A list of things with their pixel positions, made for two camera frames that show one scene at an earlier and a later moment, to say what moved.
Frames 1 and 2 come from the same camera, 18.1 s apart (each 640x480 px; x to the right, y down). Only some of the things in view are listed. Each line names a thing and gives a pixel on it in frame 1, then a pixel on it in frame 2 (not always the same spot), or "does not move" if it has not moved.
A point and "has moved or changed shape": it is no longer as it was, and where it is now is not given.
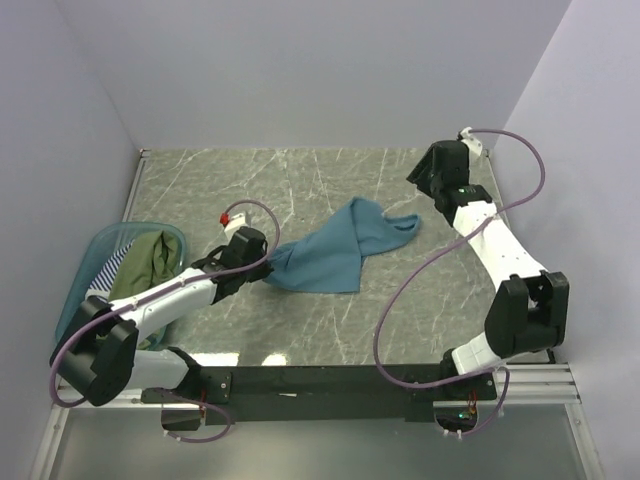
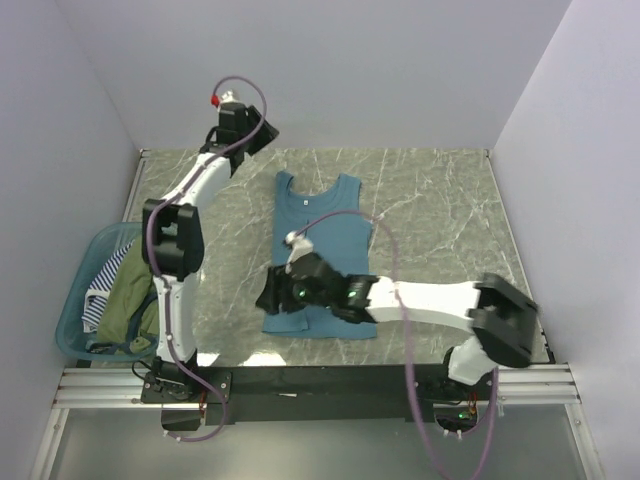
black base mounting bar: [319, 394] does not move
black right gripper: [419, 174] -> [272, 296]
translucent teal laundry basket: [101, 253] does not move
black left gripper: [264, 270] -> [267, 134]
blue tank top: [330, 256] has moved or changed shape
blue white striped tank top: [99, 288] does not move
